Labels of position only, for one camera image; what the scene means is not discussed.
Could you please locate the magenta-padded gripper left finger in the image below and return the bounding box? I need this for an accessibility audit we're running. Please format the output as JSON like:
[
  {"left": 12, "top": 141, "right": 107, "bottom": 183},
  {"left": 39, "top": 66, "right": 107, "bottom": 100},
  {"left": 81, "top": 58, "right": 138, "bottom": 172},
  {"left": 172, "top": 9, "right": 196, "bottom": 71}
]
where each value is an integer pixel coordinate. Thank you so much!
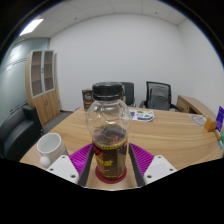
[{"left": 45, "top": 143, "right": 96, "bottom": 187}]

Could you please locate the wooden side desk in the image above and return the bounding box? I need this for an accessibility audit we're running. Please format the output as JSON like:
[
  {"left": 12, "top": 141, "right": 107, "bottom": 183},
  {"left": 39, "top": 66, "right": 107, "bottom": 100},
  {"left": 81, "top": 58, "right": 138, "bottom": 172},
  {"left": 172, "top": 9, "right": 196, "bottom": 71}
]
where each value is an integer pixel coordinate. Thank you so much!
[{"left": 175, "top": 94, "right": 217, "bottom": 122}]

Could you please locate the black mesh office chair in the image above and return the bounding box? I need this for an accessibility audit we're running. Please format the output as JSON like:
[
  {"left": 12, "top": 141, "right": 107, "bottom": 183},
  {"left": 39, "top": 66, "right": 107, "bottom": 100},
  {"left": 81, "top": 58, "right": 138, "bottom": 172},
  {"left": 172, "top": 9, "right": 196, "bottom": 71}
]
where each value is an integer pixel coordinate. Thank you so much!
[{"left": 139, "top": 80, "right": 183, "bottom": 113}]

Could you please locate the small yellow box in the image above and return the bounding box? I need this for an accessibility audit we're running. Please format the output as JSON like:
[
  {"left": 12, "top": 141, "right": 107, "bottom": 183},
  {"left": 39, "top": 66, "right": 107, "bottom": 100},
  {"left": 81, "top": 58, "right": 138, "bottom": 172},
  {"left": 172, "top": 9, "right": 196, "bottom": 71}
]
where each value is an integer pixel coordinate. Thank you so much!
[{"left": 213, "top": 129, "right": 222, "bottom": 141}]

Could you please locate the round white disc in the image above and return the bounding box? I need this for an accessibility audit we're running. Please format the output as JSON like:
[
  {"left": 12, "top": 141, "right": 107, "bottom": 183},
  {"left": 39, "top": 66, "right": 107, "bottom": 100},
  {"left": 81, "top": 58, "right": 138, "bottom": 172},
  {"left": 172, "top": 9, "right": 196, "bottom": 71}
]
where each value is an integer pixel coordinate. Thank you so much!
[{"left": 190, "top": 113, "right": 208, "bottom": 127}]

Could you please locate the white and green leaflet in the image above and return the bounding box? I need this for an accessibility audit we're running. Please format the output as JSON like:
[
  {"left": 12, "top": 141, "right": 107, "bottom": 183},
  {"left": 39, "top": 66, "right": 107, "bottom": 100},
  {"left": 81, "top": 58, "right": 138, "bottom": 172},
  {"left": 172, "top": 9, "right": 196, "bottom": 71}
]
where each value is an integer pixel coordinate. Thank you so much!
[{"left": 128, "top": 109, "right": 155, "bottom": 123}]

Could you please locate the small orange box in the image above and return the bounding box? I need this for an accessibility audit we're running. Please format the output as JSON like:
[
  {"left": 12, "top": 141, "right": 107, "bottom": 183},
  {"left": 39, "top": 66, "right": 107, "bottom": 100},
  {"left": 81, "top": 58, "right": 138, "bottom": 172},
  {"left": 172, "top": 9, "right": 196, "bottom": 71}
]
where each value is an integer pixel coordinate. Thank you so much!
[{"left": 204, "top": 117, "right": 218, "bottom": 133}]

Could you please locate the purple sign card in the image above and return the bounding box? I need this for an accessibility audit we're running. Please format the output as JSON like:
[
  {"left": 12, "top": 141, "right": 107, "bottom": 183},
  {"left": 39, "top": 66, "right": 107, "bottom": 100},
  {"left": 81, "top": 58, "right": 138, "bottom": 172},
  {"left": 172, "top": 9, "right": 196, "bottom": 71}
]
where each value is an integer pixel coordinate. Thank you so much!
[{"left": 215, "top": 105, "right": 224, "bottom": 133}]

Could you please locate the clear bottle with black cap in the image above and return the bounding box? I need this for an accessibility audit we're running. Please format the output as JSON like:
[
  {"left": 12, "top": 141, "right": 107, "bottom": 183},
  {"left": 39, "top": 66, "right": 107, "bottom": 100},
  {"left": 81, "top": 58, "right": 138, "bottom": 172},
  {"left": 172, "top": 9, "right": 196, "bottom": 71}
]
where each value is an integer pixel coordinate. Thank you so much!
[{"left": 85, "top": 81, "right": 133, "bottom": 183}]

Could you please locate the black leather sofa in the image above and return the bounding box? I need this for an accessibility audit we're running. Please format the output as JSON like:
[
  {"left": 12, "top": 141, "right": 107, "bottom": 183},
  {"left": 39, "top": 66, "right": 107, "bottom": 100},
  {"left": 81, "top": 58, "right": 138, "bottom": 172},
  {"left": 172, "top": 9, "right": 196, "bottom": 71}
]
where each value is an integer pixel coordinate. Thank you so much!
[{"left": 0, "top": 104, "right": 44, "bottom": 163}]

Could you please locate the wooden cabinet with glass doors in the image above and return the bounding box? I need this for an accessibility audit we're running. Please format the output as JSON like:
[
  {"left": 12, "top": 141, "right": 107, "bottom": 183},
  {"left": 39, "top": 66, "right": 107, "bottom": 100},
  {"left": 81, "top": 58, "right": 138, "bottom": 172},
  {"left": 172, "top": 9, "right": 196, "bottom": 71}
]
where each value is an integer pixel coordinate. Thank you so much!
[{"left": 24, "top": 49, "right": 62, "bottom": 127}]

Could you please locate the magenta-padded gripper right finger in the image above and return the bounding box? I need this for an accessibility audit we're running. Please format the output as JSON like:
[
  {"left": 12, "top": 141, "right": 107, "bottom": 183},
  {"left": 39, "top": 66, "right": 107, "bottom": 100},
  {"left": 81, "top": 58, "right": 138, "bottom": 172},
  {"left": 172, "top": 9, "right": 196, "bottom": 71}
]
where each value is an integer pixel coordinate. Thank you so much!
[{"left": 128, "top": 143, "right": 178, "bottom": 188}]

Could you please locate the white mug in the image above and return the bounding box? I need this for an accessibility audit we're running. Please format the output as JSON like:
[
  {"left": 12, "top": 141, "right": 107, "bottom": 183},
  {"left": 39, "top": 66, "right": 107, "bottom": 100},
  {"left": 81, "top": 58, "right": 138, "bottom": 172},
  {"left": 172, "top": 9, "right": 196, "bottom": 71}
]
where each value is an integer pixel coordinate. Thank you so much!
[{"left": 36, "top": 132, "right": 69, "bottom": 169}]

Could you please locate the small dark brown box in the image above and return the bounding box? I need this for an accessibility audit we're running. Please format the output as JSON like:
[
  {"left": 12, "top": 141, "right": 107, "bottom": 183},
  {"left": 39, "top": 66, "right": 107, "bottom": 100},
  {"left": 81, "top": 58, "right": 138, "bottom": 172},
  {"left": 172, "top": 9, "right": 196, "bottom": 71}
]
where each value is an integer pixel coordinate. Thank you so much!
[{"left": 81, "top": 88, "right": 96, "bottom": 112}]

